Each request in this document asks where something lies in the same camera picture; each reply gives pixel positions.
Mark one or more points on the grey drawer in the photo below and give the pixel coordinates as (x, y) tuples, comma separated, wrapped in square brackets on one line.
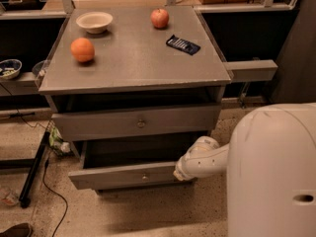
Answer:
[(153, 186), (131, 162), (136, 122)]

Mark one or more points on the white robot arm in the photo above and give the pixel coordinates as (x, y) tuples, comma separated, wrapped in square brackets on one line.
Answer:
[(270, 166)]

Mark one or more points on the grey wooden drawer cabinet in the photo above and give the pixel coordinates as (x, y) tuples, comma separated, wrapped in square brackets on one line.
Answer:
[(133, 67)]

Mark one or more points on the grey top drawer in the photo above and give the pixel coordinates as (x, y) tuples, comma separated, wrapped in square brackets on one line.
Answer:
[(136, 122)]

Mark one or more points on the grey bottom drawer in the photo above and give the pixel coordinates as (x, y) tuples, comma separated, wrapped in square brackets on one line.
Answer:
[(153, 186)]

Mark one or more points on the dark blue snack packet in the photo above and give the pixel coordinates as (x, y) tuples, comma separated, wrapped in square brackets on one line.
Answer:
[(183, 45)]

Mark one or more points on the grey side shelf bar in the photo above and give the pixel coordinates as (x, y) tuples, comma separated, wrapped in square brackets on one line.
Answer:
[(251, 71)]

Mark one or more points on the red apple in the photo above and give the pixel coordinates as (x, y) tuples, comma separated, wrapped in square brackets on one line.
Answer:
[(159, 18)]

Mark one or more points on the orange fruit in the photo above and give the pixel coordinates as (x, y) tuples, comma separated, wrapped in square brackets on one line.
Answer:
[(82, 50)]

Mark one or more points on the green white plastic bag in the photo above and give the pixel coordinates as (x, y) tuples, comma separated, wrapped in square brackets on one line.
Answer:
[(57, 144)]

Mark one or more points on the white empty bowl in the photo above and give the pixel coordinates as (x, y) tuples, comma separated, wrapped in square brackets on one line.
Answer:
[(94, 22)]

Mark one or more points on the clear plastic container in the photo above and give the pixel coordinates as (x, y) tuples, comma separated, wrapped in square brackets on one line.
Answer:
[(39, 70)]

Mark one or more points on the blue patterned bowl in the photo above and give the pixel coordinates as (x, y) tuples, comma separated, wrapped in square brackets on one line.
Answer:
[(10, 68)]

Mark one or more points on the black metal stand leg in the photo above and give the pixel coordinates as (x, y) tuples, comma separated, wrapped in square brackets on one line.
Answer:
[(24, 195)]

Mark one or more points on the brown shoe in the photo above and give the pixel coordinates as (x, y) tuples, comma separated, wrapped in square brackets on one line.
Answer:
[(19, 230)]

